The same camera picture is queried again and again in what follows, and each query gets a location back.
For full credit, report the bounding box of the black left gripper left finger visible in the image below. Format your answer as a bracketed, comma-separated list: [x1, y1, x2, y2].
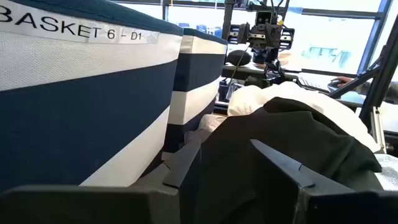
[0, 140, 202, 224]

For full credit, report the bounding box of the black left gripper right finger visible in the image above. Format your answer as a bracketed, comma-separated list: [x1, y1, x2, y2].
[249, 139, 398, 224]

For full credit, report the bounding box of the black garment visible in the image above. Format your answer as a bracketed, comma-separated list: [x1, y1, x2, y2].
[183, 96, 383, 224]

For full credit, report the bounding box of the person's forearm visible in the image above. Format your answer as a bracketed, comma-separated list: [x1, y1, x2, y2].
[351, 81, 398, 105]

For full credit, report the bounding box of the black round object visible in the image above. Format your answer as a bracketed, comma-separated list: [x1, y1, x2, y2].
[225, 49, 252, 67]

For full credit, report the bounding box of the dark office desk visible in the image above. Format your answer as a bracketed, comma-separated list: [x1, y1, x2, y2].
[221, 63, 368, 110]

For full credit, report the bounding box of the computer keyboard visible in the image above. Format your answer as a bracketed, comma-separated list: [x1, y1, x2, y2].
[297, 73, 332, 93]

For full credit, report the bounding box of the navy white striped plain basket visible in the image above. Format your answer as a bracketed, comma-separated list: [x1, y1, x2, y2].
[164, 27, 229, 153]

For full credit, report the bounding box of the pale grey garment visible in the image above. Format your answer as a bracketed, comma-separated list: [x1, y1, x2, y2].
[183, 113, 228, 146]

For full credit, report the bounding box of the person's hand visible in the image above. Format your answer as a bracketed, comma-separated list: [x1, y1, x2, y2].
[331, 76, 354, 88]

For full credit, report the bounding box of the black equipment box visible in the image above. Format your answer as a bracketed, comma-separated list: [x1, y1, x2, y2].
[384, 130, 398, 158]

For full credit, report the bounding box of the navy white striped labelled basket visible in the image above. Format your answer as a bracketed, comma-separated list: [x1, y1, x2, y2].
[0, 0, 184, 194]

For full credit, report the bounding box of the white basket label tape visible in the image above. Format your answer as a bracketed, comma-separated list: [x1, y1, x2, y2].
[0, 0, 161, 44]

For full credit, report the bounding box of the thin black cable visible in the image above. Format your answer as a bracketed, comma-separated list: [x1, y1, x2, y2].
[228, 45, 251, 91]

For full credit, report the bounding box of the window frame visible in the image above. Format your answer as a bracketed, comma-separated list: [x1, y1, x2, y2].
[111, 0, 394, 77]

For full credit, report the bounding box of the silver metal bracket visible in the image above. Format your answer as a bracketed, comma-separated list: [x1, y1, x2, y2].
[371, 105, 388, 155]

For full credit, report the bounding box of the black aluminium rig frame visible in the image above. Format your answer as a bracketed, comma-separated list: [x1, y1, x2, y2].
[328, 14, 398, 131]

